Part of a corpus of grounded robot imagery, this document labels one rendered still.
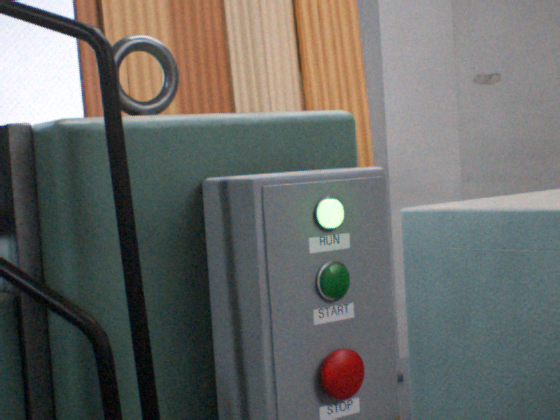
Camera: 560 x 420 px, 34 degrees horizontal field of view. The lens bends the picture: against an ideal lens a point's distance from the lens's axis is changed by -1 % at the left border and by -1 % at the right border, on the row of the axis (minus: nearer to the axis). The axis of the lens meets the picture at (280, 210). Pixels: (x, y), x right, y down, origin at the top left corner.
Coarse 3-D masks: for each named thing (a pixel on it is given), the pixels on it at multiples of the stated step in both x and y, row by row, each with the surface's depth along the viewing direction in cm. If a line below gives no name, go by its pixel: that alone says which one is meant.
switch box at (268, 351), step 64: (256, 192) 51; (320, 192) 54; (384, 192) 57; (256, 256) 52; (320, 256) 54; (384, 256) 56; (256, 320) 52; (384, 320) 56; (256, 384) 53; (320, 384) 54; (384, 384) 56
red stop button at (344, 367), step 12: (336, 360) 53; (348, 360) 54; (360, 360) 54; (324, 372) 53; (336, 372) 53; (348, 372) 54; (360, 372) 54; (324, 384) 53; (336, 384) 53; (348, 384) 54; (360, 384) 54; (336, 396) 53; (348, 396) 54
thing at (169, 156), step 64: (64, 128) 51; (128, 128) 53; (192, 128) 56; (256, 128) 58; (320, 128) 61; (64, 192) 51; (192, 192) 56; (64, 256) 52; (192, 256) 56; (64, 320) 52; (128, 320) 53; (192, 320) 56; (64, 384) 53; (128, 384) 53; (192, 384) 56
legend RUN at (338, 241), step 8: (312, 240) 53; (320, 240) 54; (328, 240) 54; (336, 240) 54; (344, 240) 55; (312, 248) 53; (320, 248) 54; (328, 248) 54; (336, 248) 54; (344, 248) 55
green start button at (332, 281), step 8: (328, 264) 54; (336, 264) 54; (320, 272) 53; (328, 272) 53; (336, 272) 54; (344, 272) 54; (320, 280) 53; (328, 280) 53; (336, 280) 53; (344, 280) 54; (320, 288) 53; (328, 288) 53; (336, 288) 54; (344, 288) 54; (328, 296) 54; (336, 296) 54
